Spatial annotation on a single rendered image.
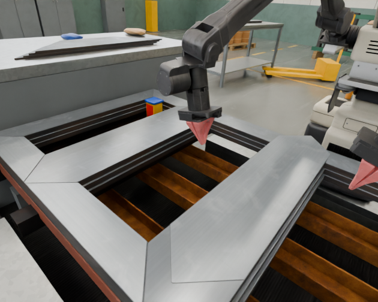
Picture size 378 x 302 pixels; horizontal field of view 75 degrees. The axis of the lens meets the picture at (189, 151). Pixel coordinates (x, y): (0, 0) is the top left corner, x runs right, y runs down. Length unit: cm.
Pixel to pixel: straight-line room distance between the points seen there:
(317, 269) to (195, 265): 40
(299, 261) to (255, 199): 24
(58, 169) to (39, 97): 40
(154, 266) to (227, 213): 20
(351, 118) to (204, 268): 98
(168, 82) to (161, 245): 34
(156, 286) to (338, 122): 107
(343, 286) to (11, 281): 77
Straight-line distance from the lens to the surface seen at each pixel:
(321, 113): 158
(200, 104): 61
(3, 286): 69
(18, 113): 107
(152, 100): 110
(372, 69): 121
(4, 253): 75
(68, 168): 74
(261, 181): 69
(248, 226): 57
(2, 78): 102
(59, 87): 109
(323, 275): 79
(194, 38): 59
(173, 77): 55
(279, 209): 63
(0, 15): 869
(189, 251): 50
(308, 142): 96
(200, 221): 55
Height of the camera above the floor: 127
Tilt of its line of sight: 32 degrees down
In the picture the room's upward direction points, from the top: 4 degrees clockwise
